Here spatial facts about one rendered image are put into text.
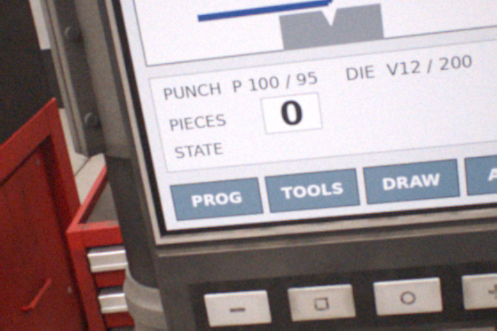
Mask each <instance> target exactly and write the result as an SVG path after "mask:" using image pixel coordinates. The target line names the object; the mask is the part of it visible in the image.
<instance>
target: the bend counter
mask: <svg viewBox="0 0 497 331"><path fill-rule="evenodd" d="M260 101H261V106H262V111H263V117H264V129H265V135H269V134H276V133H284V132H292V131H300V130H323V124H322V118H321V112H320V96H319V93H318V92H314V93H301V94H293V95H286V96H278V97H271V98H263V99H260Z"/></svg>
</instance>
